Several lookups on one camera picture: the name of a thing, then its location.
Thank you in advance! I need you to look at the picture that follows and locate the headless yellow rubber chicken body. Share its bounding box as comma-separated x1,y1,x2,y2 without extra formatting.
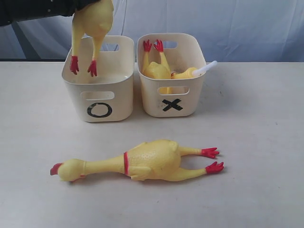
142,40,171,79

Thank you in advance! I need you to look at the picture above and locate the yellow rubber chicken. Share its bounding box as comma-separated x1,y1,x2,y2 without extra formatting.
50,139,224,182
70,0,114,77

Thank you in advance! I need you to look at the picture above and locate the broken chicken head with squeaker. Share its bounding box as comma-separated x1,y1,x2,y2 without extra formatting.
171,60,218,79

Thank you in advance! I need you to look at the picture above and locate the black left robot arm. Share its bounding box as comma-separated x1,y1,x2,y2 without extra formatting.
0,0,79,26

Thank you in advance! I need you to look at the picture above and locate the cream bin marked X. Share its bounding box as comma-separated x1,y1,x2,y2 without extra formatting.
137,33,206,117

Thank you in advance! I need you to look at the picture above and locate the cream bin marked O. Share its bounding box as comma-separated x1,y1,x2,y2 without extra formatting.
62,36,134,122

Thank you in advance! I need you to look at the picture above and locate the blue-grey backdrop curtain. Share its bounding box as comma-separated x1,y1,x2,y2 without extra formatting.
0,0,304,62

